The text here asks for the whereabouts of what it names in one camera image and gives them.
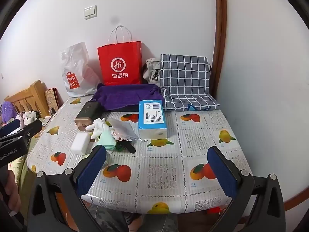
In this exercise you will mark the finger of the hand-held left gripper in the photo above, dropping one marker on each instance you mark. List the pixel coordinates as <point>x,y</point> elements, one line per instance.
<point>10,126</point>
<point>32,128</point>

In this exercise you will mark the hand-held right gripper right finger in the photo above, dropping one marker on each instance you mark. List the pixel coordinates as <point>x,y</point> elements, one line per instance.
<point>223,171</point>

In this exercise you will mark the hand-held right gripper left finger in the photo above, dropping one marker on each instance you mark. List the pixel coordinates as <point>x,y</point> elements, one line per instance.
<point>93,171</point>

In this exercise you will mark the white sponge block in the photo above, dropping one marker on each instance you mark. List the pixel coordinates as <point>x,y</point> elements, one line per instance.
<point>80,144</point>

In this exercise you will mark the mint green cloth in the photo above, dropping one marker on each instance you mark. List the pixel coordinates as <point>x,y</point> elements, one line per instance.
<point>106,141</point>

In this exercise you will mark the black and green clip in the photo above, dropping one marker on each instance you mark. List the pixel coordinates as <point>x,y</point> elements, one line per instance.
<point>129,147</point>

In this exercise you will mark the white knit glove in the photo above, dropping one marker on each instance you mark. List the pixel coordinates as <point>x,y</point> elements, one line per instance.
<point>97,125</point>

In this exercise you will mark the clear printed zip pouch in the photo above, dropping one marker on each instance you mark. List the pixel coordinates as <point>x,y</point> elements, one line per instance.
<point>120,128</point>

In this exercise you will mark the purple fabric storage tray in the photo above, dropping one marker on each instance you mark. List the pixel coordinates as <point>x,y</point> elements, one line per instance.
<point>120,96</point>

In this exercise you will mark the person's left hand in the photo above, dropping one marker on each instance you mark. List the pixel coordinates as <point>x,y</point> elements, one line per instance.
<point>14,193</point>

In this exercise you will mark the printed white clothing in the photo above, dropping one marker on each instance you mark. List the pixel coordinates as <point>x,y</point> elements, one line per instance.
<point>27,117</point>

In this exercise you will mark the small white box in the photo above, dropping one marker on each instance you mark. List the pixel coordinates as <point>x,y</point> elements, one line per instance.
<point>45,120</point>

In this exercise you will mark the purple plush toy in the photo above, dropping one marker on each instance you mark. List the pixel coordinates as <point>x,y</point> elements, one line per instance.
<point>7,111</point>

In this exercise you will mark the yellow floral bedsheet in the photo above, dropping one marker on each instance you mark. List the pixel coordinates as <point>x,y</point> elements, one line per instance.
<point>20,171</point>

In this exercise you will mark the small dark box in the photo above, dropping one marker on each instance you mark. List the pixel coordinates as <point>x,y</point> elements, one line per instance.
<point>53,111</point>

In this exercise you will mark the wooden bed headboard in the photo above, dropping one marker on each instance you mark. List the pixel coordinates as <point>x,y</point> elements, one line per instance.
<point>31,94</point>

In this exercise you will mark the red plastic stool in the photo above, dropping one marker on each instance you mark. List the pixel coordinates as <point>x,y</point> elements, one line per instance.
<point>213,210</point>

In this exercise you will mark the person's grey patterned shorts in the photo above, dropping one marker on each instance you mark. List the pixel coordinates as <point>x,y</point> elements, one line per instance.
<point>113,220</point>

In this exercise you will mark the dark green gold-capped box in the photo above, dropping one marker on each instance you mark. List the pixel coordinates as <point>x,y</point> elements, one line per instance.
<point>88,113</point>

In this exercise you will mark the blue tissue pack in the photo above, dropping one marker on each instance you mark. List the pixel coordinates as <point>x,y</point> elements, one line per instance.
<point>152,130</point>

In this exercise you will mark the white plastic shopping bag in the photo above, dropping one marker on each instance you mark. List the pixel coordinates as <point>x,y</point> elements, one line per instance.
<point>74,62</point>

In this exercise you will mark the brown wooden baseboard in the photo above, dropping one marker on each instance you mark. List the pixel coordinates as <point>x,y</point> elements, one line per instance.
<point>297,203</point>

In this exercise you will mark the grey checked cushion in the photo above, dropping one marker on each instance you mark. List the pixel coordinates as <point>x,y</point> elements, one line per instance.
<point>185,77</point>

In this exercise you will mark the red paper shopping bag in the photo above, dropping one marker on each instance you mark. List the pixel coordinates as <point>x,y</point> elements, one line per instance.
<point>120,53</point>

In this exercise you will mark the beige canvas bag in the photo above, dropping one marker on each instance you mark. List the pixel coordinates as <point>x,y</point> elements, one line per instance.
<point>151,71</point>

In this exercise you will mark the white wall light switch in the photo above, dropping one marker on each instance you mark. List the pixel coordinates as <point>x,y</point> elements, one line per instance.
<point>90,11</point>

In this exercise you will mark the brown wooden door frame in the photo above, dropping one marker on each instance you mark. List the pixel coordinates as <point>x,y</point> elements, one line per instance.
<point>219,29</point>

